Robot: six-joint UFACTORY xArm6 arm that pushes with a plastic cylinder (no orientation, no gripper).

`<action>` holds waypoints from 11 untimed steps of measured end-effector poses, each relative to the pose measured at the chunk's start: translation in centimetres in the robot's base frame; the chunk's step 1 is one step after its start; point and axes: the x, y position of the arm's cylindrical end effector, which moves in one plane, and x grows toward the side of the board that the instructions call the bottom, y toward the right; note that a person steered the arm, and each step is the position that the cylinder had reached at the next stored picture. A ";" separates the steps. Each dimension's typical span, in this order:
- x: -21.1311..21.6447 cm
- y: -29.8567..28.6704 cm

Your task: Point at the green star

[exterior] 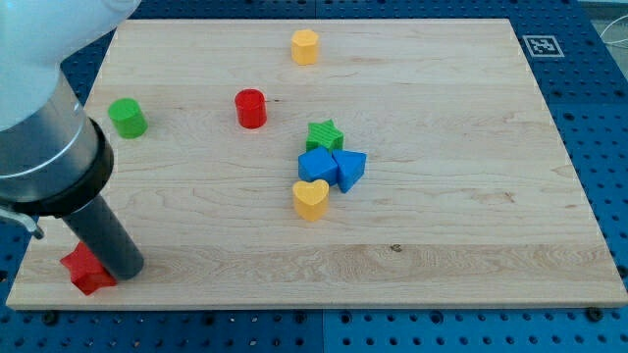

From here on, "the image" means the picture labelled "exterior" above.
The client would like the dark grey cylindrical pointer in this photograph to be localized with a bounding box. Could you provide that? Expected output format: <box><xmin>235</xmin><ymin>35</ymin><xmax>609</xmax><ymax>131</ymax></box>
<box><xmin>62</xmin><ymin>195</ymin><xmax>144</xmax><ymax>280</ymax></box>

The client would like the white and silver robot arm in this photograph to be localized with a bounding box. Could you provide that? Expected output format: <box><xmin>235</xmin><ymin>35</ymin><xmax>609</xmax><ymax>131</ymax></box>
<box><xmin>1</xmin><ymin>0</ymin><xmax>144</xmax><ymax>280</ymax></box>

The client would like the red star block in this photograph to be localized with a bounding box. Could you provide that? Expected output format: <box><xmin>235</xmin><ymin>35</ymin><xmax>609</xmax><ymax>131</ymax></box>
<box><xmin>60</xmin><ymin>242</ymin><xmax>118</xmax><ymax>296</ymax></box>

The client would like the green star block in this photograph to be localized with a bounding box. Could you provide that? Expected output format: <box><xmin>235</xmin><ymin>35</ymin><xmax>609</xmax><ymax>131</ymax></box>
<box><xmin>305</xmin><ymin>120</ymin><xmax>344</xmax><ymax>152</ymax></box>

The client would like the green cylinder block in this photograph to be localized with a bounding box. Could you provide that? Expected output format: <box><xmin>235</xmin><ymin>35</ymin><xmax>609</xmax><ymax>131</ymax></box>
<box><xmin>107</xmin><ymin>98</ymin><xmax>148</xmax><ymax>139</ymax></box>

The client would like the light wooden board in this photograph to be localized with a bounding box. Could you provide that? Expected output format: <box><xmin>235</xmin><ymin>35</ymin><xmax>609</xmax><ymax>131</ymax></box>
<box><xmin>7</xmin><ymin>19</ymin><xmax>627</xmax><ymax>311</ymax></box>

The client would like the red cylinder block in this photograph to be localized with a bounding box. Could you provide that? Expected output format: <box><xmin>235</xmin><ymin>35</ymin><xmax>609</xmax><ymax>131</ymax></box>
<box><xmin>235</xmin><ymin>88</ymin><xmax>267</xmax><ymax>129</ymax></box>

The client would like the yellow heart block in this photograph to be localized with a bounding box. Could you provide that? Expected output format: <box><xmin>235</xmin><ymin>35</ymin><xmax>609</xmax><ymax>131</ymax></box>
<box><xmin>292</xmin><ymin>179</ymin><xmax>330</xmax><ymax>222</ymax></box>

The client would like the blue cube block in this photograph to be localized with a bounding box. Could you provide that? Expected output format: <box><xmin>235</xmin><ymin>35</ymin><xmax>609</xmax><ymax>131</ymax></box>
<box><xmin>297</xmin><ymin>147</ymin><xmax>339</xmax><ymax>186</ymax></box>

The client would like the blue triangle block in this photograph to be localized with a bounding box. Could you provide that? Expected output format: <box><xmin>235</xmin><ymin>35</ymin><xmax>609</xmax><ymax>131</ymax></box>
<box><xmin>332</xmin><ymin>149</ymin><xmax>367</xmax><ymax>193</ymax></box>

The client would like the yellow hexagon block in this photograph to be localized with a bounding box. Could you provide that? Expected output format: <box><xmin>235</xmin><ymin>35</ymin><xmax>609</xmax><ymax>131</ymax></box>
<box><xmin>290</xmin><ymin>29</ymin><xmax>320</xmax><ymax>66</ymax></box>

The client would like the white fiducial marker tag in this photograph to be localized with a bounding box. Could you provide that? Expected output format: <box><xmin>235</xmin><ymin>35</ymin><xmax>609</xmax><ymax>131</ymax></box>
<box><xmin>522</xmin><ymin>35</ymin><xmax>564</xmax><ymax>58</ymax></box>

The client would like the white cable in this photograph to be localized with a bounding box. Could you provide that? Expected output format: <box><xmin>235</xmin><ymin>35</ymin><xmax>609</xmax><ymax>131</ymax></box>
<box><xmin>599</xmin><ymin>13</ymin><xmax>628</xmax><ymax>79</ymax></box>

